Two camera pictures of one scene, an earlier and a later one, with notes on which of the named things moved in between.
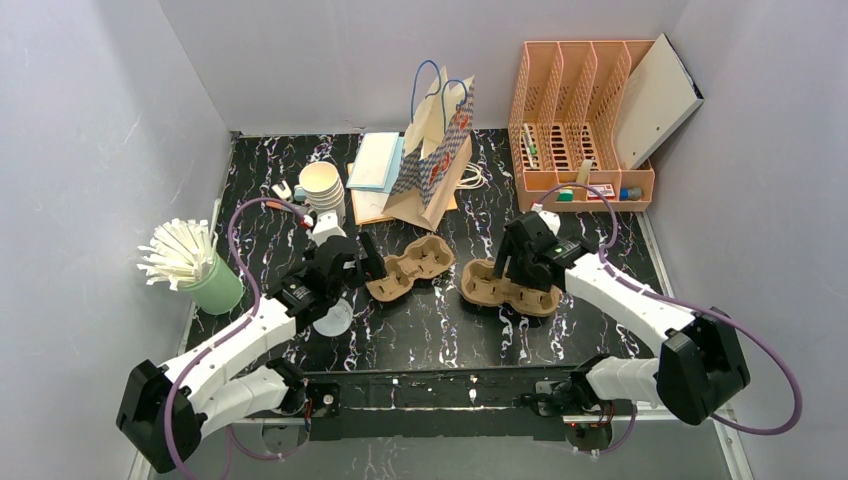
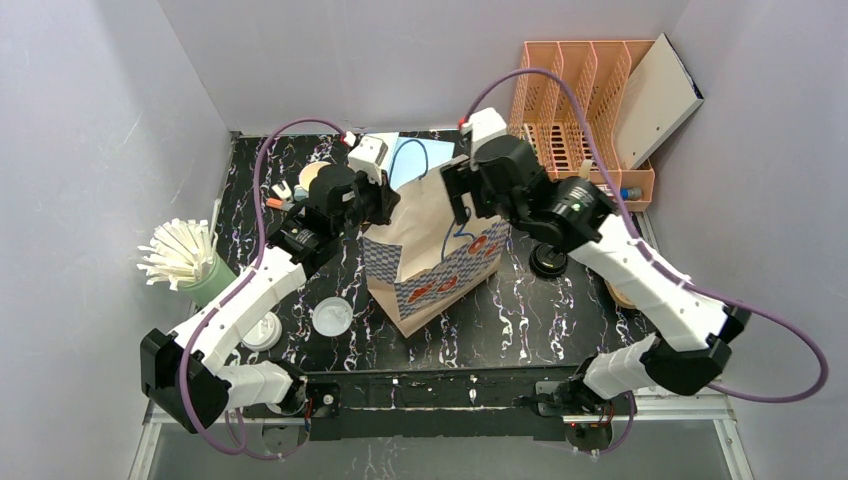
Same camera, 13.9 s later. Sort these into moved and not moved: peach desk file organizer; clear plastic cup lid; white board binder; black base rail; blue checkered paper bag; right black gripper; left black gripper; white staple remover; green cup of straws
Moved: blue checkered paper bag; right black gripper; left black gripper
Not moved: green cup of straws; black base rail; clear plastic cup lid; peach desk file organizer; white staple remover; white board binder
